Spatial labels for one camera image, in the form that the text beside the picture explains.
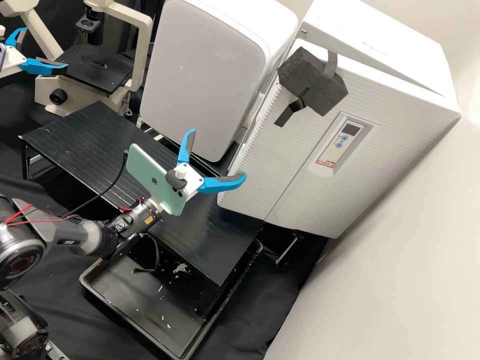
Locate black tray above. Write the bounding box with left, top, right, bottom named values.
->
left=78, top=239, right=263, bottom=360

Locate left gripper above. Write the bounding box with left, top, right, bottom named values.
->
left=0, top=26, right=70, bottom=79

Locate black cable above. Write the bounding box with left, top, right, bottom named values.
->
left=56, top=149, right=130, bottom=220
left=131, top=233, right=161, bottom=274

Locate black platform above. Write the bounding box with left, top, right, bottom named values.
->
left=18, top=100, right=265, bottom=319

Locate right wrist camera phone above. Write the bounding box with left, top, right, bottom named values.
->
left=125, top=143, right=190, bottom=218

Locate cream microscope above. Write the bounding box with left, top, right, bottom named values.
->
left=0, top=0, right=155, bottom=118

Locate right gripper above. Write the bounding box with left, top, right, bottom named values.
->
left=176, top=128, right=248, bottom=200

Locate white incubator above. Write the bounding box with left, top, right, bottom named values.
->
left=298, top=0, right=463, bottom=113

